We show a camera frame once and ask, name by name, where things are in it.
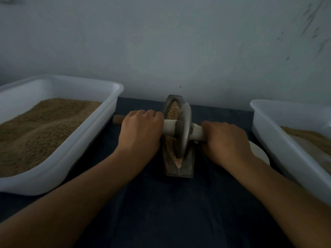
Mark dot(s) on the person's right forearm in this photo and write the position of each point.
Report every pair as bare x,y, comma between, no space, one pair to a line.
287,206

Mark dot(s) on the white round plate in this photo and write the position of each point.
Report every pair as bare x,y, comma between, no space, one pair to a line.
260,152

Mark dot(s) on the person's left hand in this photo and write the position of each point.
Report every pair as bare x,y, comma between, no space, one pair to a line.
139,134

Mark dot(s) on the large brown grain heap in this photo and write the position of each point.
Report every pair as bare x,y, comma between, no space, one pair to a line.
33,134
310,136

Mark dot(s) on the boat-shaped metal grinding trough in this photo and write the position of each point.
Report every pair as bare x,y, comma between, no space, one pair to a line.
180,170

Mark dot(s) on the white plastic tub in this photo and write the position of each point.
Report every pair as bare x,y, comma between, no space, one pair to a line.
289,155
88,131

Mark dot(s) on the dark blue table cloth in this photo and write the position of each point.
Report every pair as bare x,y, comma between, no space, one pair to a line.
165,222

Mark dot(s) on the person's right hand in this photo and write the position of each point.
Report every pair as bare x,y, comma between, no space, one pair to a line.
226,144

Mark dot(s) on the person's left forearm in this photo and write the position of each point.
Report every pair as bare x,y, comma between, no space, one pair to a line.
57,211

